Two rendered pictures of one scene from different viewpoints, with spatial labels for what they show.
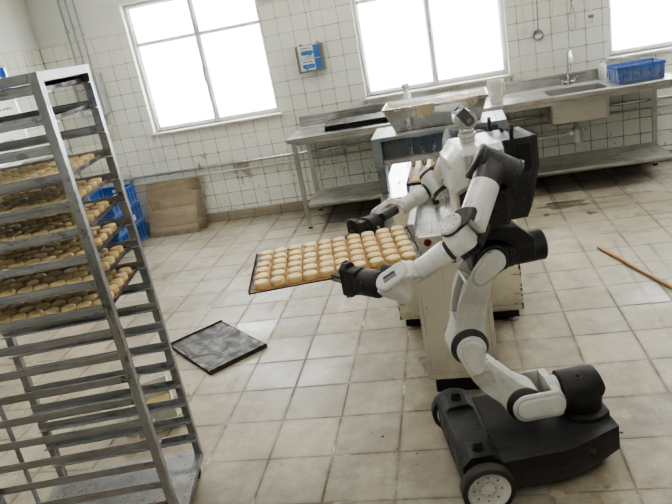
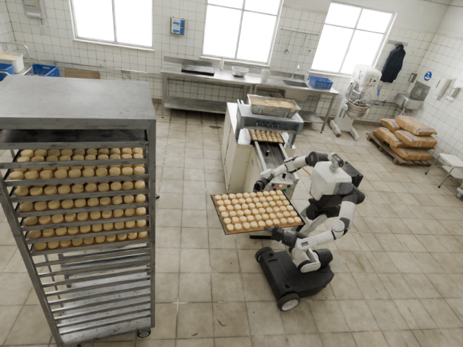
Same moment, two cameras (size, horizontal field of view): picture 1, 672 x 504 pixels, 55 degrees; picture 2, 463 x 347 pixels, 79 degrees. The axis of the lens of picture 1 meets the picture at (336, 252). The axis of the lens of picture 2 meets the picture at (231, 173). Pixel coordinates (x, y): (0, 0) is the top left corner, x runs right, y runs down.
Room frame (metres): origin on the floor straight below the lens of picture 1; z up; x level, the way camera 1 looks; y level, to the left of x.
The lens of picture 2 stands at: (0.86, 0.88, 2.34)
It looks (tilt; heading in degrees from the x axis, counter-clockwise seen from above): 34 degrees down; 336
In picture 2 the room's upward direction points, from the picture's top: 11 degrees clockwise
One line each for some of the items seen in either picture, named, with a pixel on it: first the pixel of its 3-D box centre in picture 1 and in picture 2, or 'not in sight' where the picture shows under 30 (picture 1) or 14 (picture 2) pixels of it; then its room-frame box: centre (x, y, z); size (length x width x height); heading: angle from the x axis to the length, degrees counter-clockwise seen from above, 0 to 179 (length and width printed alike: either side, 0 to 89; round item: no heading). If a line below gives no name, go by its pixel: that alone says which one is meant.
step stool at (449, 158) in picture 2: not in sight; (450, 171); (3.42, -4.36, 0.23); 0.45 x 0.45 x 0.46; 70
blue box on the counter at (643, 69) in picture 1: (635, 70); (320, 82); (5.69, -2.87, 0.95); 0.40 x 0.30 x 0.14; 81
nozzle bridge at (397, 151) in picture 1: (441, 154); (266, 127); (3.57, -0.68, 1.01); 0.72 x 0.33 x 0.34; 77
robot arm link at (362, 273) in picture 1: (360, 281); (281, 235); (1.96, -0.06, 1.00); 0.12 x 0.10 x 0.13; 44
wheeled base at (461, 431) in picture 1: (525, 414); (300, 266); (2.21, -0.63, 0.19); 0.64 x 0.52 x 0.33; 90
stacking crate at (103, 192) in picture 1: (106, 202); (40, 75); (6.61, 2.22, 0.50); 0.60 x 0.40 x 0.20; 170
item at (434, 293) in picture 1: (454, 281); (264, 191); (3.08, -0.57, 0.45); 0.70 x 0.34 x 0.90; 167
